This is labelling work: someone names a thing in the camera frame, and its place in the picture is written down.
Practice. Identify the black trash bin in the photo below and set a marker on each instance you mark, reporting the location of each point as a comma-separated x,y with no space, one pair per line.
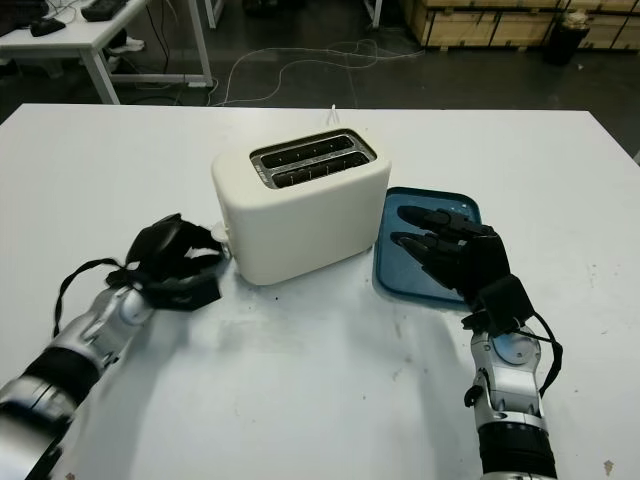
565,42

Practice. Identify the white two-slot toaster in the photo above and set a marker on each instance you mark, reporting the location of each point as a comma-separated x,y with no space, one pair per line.
300,230

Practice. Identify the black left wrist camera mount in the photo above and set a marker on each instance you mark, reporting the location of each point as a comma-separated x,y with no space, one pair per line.
190,295

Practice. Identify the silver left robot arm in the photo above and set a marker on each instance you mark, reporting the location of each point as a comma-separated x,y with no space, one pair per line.
65,370

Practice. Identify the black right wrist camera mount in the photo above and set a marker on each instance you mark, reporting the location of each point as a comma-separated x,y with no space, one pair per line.
505,302

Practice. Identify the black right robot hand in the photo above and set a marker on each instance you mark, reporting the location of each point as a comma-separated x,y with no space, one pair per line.
480,260

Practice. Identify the white shoe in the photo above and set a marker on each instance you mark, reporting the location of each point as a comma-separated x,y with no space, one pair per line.
127,46

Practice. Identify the blue plastic tray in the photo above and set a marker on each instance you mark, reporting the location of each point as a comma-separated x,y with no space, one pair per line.
395,270

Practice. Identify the white office desk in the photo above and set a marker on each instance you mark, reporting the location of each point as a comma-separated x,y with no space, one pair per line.
80,35

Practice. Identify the black desk device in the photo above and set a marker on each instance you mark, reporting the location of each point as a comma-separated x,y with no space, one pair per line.
102,9

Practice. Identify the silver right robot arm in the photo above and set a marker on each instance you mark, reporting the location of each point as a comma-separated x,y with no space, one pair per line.
510,390

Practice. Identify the black computer mouse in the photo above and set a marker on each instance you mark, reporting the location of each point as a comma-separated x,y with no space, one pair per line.
46,27

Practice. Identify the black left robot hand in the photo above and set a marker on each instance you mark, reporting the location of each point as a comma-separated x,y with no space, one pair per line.
155,245

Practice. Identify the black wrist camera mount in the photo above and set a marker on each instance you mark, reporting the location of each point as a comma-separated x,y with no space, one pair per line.
190,295
505,302

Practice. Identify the wooden crate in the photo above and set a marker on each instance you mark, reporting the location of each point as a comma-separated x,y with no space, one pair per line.
475,25

